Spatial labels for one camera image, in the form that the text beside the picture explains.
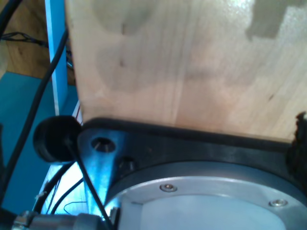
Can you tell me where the blue sofa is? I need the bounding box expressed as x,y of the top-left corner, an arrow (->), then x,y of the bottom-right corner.
0,73 -> 81,211

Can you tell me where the black round connector cap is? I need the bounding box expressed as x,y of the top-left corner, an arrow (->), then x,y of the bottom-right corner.
33,115 -> 82,164

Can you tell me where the white upright panel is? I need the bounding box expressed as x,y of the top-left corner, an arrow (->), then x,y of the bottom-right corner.
45,0 -> 68,115

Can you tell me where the black camera cable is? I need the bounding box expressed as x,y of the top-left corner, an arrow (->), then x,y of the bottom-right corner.
0,30 -> 70,183

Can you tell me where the thin black cable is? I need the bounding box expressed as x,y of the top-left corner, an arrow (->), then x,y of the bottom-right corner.
64,138 -> 113,230
35,165 -> 84,214

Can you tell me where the silver metal cable connector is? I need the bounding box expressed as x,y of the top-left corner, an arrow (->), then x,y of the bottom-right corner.
13,207 -> 120,230

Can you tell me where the black floor cable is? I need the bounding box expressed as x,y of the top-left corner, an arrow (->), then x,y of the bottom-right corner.
0,32 -> 47,47

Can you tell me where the thick black cable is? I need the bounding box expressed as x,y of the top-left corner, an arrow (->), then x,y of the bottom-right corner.
0,0 -> 21,31

